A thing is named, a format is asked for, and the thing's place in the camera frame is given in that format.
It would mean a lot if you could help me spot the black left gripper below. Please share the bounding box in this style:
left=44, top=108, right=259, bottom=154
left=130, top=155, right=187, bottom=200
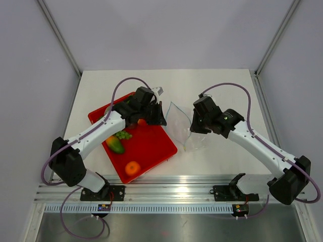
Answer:
left=140, top=101, right=167, bottom=126

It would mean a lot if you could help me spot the red pomegranate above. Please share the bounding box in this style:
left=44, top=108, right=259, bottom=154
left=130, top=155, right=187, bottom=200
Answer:
left=137, top=119, right=147, bottom=126

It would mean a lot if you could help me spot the clear zip top bag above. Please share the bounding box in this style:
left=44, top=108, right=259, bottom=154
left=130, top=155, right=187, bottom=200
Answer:
left=165, top=102, right=207, bottom=152

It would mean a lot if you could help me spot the green orange mango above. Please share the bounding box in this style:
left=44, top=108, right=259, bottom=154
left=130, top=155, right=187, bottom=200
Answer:
left=105, top=136, right=125, bottom=154

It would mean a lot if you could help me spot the orange fruit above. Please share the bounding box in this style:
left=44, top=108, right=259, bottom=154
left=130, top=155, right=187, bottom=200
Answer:
left=125, top=161, right=141, bottom=176

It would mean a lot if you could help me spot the netted green cantaloupe melon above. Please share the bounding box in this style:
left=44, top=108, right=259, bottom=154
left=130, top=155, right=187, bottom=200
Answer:
left=104, top=106, right=112, bottom=115

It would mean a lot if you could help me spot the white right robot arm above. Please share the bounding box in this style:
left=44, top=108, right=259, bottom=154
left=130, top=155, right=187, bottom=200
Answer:
left=190, top=96, right=311, bottom=205

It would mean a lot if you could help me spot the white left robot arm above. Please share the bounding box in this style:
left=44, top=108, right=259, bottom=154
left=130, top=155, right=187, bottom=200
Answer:
left=46, top=86, right=167, bottom=201

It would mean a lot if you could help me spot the red plastic tray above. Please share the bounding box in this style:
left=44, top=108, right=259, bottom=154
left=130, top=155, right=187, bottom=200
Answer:
left=87, top=91, right=178, bottom=184

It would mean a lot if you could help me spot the green grape bunch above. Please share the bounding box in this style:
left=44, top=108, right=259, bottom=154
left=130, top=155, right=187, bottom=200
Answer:
left=115, top=130, right=132, bottom=140

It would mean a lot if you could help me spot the right controller board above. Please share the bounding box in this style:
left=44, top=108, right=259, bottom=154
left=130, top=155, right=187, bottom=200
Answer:
left=234, top=204, right=249, bottom=213

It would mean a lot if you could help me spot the controller board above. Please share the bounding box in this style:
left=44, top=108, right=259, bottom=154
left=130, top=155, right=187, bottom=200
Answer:
left=234, top=204, right=249, bottom=213
left=97, top=204, right=111, bottom=211

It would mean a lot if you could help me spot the left controller board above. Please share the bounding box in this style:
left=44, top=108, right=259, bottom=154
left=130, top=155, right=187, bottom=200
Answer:
left=97, top=204, right=111, bottom=211

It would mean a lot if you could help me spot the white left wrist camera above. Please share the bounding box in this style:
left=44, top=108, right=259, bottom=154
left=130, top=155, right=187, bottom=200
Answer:
left=151, top=86, right=164, bottom=96

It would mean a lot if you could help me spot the aluminium mounting rail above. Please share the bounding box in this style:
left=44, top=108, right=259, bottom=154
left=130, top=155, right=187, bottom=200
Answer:
left=34, top=173, right=306, bottom=202

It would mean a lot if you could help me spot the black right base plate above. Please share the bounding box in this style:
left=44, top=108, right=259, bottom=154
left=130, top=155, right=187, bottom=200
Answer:
left=209, top=185, right=259, bottom=202

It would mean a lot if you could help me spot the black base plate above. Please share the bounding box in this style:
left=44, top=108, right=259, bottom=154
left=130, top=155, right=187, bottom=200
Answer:
left=80, top=185, right=126, bottom=202
left=209, top=185, right=259, bottom=202

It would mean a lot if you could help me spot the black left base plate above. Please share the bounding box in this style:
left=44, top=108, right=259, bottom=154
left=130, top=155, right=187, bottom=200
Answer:
left=80, top=185, right=126, bottom=202

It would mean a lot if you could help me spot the white slotted cable duct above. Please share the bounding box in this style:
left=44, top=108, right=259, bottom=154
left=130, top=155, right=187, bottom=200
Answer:
left=44, top=203, right=233, bottom=214

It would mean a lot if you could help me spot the left aluminium frame post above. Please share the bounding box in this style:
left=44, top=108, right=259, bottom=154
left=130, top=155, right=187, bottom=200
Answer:
left=36, top=0, right=82, bottom=79

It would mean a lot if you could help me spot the aluminium frame post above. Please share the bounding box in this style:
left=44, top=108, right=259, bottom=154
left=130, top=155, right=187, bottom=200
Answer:
left=254, top=0, right=302, bottom=78
left=36, top=0, right=82, bottom=79

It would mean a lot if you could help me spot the right aluminium frame post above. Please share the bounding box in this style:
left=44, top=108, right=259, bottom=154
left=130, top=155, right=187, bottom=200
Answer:
left=254, top=0, right=302, bottom=78

